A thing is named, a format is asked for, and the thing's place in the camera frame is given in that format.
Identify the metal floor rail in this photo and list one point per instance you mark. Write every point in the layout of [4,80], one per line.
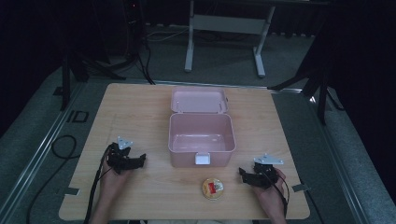
[34,149]
[339,161]

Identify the person's right hand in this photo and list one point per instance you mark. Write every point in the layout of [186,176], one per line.
[271,196]

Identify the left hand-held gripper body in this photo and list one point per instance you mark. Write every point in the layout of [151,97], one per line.
[120,157]

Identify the black metal stand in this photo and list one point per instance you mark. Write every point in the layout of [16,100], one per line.
[66,84]
[322,93]

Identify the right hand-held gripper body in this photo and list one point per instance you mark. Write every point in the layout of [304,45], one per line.
[264,174]

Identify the white metal table frame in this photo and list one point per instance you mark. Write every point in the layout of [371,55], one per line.
[229,24]

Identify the person's left hand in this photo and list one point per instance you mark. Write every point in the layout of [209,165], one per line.
[112,183]

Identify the round yellow snack packet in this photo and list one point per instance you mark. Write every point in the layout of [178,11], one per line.
[213,188]

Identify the dark equipment tower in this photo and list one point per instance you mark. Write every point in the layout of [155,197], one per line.
[133,25]

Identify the pink plastic box with lid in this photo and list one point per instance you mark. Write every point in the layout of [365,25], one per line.
[200,137]

